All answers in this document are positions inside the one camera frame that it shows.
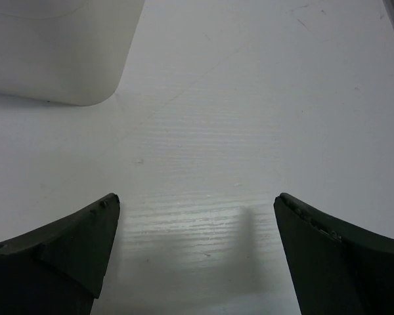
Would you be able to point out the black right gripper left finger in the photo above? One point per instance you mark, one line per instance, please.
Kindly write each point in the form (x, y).
(59, 268)

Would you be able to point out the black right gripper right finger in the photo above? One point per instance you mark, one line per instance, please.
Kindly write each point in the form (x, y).
(336, 267)

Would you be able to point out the white drawer container box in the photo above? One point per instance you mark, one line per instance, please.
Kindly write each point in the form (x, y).
(71, 52)

